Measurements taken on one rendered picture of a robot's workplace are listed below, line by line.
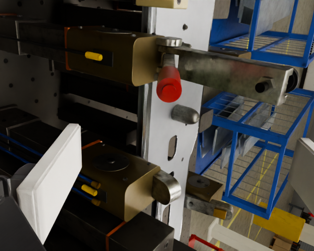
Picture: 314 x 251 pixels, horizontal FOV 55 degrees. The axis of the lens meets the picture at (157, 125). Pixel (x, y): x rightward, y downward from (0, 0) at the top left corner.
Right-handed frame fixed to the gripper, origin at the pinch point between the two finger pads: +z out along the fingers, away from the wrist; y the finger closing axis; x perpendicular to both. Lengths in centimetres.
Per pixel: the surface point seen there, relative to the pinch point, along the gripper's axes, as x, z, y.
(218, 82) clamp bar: 0.8, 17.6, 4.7
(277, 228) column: -457, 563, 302
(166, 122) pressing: -11.4, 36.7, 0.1
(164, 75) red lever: 2.7, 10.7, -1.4
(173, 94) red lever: 1.5, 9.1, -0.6
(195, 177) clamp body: -35, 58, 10
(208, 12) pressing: 7.9, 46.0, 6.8
